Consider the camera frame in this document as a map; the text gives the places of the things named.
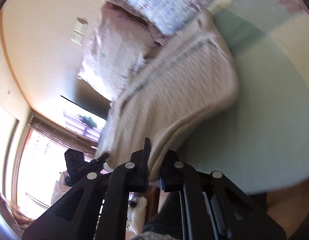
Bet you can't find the dark bedside furniture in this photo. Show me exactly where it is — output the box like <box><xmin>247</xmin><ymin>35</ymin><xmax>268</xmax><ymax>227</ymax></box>
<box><xmin>60</xmin><ymin>81</ymin><xmax>110</xmax><ymax>130</ymax></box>

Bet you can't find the window with brown frame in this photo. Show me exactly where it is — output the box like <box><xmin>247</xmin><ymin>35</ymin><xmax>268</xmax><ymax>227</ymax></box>
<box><xmin>6</xmin><ymin>112</ymin><xmax>106</xmax><ymax>218</ymax></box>

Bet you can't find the white wall switch panel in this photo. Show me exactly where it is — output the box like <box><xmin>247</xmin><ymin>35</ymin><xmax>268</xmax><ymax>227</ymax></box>
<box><xmin>71</xmin><ymin>18</ymin><xmax>88</xmax><ymax>45</ymax></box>

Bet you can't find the pastel checked bed sheet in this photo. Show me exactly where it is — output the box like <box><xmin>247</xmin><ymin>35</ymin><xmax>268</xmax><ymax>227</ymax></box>
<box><xmin>179</xmin><ymin>0</ymin><xmax>309</xmax><ymax>193</ymax></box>

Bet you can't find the pink floral pillow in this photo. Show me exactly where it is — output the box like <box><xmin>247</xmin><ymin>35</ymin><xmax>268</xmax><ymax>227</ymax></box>
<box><xmin>78</xmin><ymin>3</ymin><xmax>157</xmax><ymax>102</ymax></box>

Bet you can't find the cream cable-knit sweater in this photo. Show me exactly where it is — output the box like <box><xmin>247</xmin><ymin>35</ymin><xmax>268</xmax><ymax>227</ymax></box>
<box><xmin>96</xmin><ymin>10</ymin><xmax>238</xmax><ymax>181</ymax></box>

